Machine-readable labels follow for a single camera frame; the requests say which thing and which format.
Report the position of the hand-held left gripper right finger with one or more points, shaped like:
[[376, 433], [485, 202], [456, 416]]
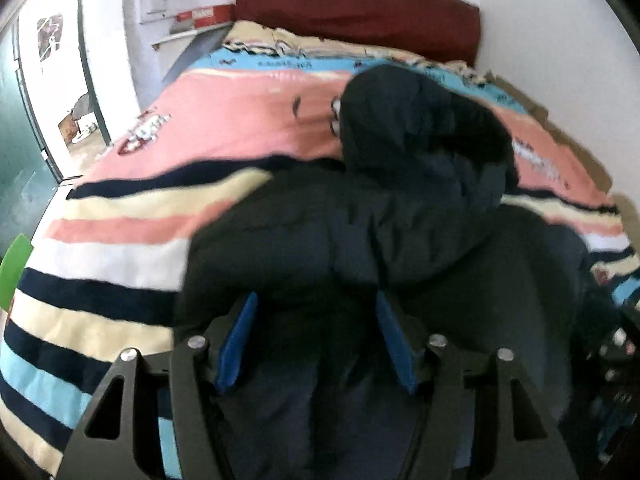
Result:
[[397, 350]]

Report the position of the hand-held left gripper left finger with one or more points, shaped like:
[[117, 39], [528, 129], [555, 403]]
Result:
[[234, 355]]

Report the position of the black hooded jacket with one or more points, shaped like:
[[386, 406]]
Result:
[[400, 185]]

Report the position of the striped printed blanket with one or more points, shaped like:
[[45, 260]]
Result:
[[225, 110]]

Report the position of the grey bag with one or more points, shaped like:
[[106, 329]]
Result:
[[82, 107]]

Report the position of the green door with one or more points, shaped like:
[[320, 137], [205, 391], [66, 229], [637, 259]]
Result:
[[20, 150]]

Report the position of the dark red headboard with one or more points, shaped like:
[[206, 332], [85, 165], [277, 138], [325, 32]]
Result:
[[350, 10]]

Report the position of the red box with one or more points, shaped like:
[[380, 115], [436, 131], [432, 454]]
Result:
[[210, 12]]

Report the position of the white wall shelf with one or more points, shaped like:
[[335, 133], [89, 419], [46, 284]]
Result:
[[175, 37]]

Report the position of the white wall panel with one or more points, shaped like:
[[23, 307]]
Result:
[[156, 9]]

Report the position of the wall poster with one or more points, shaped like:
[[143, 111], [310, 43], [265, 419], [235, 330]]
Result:
[[50, 35]]

